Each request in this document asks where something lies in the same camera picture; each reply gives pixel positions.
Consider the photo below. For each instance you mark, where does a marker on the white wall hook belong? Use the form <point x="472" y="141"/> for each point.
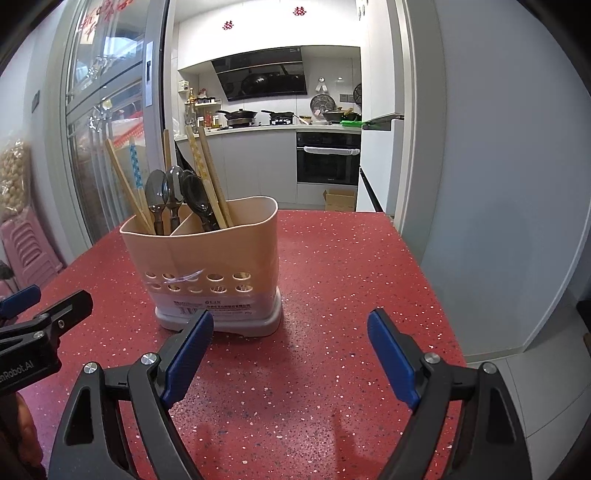
<point x="320" y="84"/>

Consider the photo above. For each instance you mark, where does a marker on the black built-in oven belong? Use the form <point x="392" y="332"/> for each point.
<point x="328" y="168"/>

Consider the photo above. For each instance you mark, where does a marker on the black range hood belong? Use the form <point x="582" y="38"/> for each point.
<point x="263" y="78"/>

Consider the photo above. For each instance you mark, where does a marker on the round black rack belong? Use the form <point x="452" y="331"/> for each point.
<point x="357" y="93"/>

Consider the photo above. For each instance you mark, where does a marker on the clear bag of nuts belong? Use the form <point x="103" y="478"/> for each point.
<point x="11" y="175"/>

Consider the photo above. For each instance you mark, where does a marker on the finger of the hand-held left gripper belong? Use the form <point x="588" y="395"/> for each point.
<point x="18" y="297"/>
<point x="60" y="311"/>

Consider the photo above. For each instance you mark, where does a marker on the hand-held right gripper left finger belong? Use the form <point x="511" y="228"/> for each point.
<point x="189" y="355"/>

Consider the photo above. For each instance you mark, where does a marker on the red plastic basket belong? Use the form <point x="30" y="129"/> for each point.
<point x="129" y="125"/>

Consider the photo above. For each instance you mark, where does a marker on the condiment bottle rack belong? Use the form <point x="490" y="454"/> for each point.
<point x="203" y="110"/>

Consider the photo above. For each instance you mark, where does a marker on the beige plastic utensil holder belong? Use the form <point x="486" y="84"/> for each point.
<point x="221" y="249"/>

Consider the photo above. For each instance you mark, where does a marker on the black frying pan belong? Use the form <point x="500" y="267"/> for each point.
<point x="279" y="114"/>

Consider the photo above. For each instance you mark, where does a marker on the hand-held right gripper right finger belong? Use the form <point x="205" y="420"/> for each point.
<point x="392" y="360"/>

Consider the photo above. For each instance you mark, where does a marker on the dark cooking pot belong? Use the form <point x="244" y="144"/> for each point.
<point x="339" y="115"/>

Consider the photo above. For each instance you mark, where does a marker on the blue patterned wooden chopstick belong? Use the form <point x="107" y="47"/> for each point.
<point x="135" y="161"/>

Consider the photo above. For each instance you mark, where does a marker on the dark wall switch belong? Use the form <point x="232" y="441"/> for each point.
<point x="36" y="101"/>

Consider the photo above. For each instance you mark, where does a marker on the stack of pink stools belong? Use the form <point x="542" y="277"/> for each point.
<point x="27" y="249"/>

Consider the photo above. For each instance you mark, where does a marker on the white upper cabinet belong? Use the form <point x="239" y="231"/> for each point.
<point x="277" y="27"/>

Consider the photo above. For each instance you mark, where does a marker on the black wok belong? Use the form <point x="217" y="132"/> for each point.
<point x="240" y="115"/>

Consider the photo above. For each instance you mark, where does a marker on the white kitchen base cabinet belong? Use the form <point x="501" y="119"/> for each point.
<point x="258" y="166"/>

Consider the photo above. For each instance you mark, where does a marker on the black door strip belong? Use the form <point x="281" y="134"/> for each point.
<point x="371" y="189"/>

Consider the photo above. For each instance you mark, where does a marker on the cardboard box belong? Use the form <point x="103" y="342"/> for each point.
<point x="340" y="201"/>

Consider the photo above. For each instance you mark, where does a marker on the sliding glass door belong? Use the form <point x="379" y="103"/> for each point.
<point x="154" y="138"/>

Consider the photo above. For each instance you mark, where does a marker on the dark translucent plastic spoon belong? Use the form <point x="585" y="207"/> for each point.
<point x="188" y="174"/>
<point x="196" y="196"/>
<point x="174" y="184"/>

